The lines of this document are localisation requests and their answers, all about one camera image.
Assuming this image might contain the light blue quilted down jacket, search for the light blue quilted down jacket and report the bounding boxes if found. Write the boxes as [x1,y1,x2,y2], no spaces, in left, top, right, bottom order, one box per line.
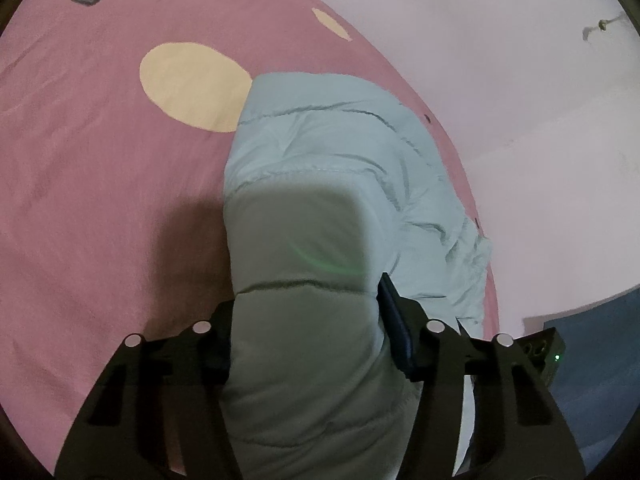
[222,73,490,479]

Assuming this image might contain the black device with green light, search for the black device with green light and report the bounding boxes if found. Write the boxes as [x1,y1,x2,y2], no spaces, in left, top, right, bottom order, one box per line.
[462,326,568,388]

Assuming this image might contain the blue mat on floor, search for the blue mat on floor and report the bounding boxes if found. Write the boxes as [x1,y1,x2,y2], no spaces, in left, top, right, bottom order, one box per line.
[544,289,640,471]

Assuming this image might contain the pink blanket with cream dots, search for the pink blanket with cream dots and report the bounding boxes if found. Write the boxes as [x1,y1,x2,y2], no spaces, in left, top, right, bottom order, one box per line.
[1,0,484,478]

